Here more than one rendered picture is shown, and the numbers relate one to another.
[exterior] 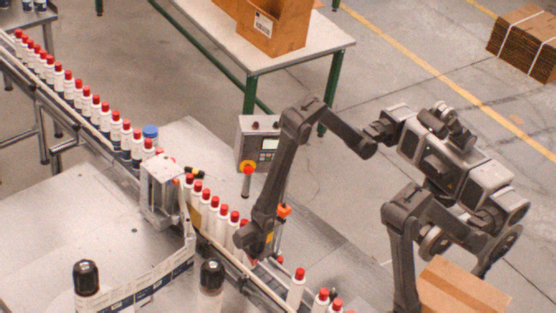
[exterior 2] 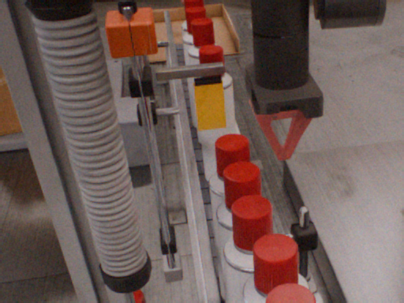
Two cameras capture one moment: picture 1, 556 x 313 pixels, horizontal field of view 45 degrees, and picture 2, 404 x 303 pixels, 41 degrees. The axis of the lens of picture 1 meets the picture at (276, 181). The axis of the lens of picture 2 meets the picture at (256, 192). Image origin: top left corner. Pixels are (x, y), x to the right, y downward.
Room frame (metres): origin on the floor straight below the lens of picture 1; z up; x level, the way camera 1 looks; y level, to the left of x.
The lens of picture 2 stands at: (2.01, 0.37, 1.35)
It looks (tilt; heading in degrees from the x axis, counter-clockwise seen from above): 36 degrees down; 223
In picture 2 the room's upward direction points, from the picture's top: 3 degrees counter-clockwise
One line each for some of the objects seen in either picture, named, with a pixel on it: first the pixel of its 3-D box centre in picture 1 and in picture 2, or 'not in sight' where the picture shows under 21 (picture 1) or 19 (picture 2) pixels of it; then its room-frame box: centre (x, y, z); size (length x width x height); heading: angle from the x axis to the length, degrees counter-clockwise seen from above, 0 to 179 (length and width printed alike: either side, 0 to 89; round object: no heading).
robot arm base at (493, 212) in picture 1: (486, 220); not in sight; (1.57, -0.67, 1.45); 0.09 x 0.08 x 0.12; 43
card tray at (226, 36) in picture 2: not in sight; (183, 31); (1.07, -0.74, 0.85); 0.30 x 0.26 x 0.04; 52
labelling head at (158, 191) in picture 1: (162, 191); not in sight; (1.88, 0.43, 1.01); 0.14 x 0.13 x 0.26; 52
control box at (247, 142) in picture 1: (261, 145); not in sight; (1.82, 0.07, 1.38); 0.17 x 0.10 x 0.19; 107
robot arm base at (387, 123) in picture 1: (380, 131); not in sight; (1.93, -0.33, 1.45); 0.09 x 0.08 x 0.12; 43
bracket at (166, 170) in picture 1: (162, 167); not in sight; (1.87, 0.43, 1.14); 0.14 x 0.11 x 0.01; 52
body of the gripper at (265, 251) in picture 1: (257, 243); (281, 62); (1.59, 0.02, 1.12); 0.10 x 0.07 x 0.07; 51
